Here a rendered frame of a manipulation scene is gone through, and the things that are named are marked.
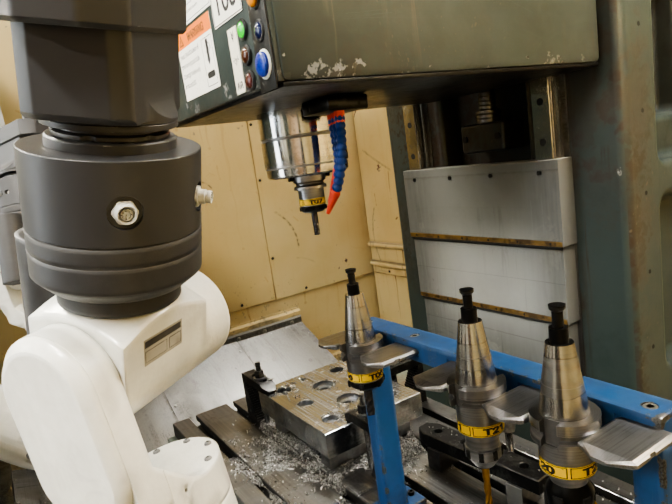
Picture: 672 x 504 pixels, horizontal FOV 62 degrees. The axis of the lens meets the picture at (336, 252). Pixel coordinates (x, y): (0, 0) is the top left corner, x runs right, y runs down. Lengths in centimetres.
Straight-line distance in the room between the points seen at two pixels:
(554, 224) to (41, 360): 105
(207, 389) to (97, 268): 171
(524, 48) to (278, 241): 140
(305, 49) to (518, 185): 67
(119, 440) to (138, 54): 18
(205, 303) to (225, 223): 175
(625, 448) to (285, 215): 179
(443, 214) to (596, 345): 46
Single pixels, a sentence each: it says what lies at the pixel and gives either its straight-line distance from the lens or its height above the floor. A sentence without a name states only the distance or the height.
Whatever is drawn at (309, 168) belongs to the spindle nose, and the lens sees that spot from 101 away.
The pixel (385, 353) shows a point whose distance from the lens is 77.
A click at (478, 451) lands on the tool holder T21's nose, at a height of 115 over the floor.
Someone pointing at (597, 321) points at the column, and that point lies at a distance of 128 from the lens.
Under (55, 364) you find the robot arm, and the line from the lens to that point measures 30.
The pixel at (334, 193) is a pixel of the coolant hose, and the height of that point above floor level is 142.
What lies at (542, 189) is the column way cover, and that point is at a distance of 123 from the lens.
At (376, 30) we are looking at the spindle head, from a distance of 80.
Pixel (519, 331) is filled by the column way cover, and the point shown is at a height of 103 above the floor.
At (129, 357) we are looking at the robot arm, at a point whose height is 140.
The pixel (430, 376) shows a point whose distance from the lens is 69.
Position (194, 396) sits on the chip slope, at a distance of 196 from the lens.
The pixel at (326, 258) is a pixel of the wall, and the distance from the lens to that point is 229.
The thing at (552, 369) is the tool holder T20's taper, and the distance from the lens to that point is 55.
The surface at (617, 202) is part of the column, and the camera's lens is 119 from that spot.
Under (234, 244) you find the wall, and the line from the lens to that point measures 211.
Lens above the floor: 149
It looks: 10 degrees down
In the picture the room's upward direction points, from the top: 8 degrees counter-clockwise
